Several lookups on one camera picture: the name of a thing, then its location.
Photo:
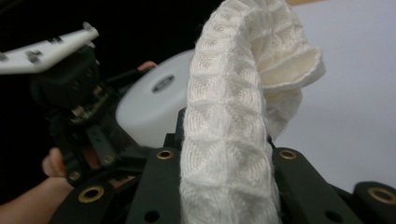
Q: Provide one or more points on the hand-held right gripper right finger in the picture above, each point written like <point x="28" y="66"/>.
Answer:
<point x="305" y="193"/>

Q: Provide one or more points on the white cylindrical device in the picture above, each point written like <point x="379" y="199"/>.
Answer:
<point x="146" y="109"/>

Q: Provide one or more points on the white waffle cloth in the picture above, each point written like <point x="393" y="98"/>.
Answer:
<point x="224" y="124"/>

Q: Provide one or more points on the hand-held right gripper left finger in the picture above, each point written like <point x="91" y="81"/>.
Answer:
<point x="158" y="186"/>

